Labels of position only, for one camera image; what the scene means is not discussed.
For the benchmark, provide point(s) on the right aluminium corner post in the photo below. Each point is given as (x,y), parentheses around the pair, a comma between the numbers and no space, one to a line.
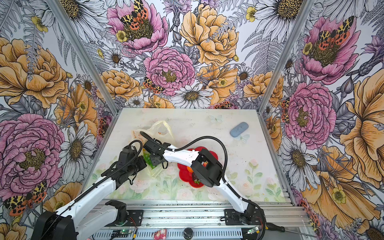
(291,40)

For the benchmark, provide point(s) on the red flower-shaped plate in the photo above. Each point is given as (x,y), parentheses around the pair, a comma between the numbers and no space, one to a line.
(188,177)

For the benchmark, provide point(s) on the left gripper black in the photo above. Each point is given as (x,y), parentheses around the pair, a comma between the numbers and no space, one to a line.
(141,162)

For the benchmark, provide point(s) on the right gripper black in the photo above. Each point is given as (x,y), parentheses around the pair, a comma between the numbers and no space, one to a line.
(154,161)

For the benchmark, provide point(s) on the pink white small object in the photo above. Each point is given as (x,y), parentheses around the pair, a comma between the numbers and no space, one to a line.
(160,234)

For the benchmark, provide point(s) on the cream plastic bag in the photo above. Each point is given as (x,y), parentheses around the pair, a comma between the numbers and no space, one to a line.
(161,131)

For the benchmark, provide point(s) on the green grapes bunch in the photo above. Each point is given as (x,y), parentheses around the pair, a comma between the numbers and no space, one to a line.
(148,161)

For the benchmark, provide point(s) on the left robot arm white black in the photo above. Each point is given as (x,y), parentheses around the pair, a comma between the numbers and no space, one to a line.
(74,221)

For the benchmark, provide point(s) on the aluminium corner post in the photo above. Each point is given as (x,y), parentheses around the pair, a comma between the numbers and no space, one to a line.
(79,47)
(291,40)

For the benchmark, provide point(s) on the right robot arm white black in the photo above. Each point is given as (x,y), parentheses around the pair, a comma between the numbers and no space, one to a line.
(211,173)

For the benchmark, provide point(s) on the grey-blue oval case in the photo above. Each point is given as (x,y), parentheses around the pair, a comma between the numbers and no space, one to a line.
(239,129)

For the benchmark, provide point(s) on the left aluminium corner post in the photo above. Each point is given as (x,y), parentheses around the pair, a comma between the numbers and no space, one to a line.
(79,47)

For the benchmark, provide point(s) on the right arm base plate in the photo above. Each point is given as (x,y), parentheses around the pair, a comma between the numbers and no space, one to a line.
(234,218)

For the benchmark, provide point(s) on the aluminium rail frame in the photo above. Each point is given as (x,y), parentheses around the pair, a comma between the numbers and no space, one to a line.
(208,217)

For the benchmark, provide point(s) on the black round knob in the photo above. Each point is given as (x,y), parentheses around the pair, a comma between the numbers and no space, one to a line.
(188,233)

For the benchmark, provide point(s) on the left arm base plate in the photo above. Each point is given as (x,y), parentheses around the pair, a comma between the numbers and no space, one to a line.
(134,218)

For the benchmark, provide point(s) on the dark brown fruit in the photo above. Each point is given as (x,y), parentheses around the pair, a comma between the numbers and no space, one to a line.
(196,181)

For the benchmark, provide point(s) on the orange fake fruit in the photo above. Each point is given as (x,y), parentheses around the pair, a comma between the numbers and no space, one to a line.
(189,169)

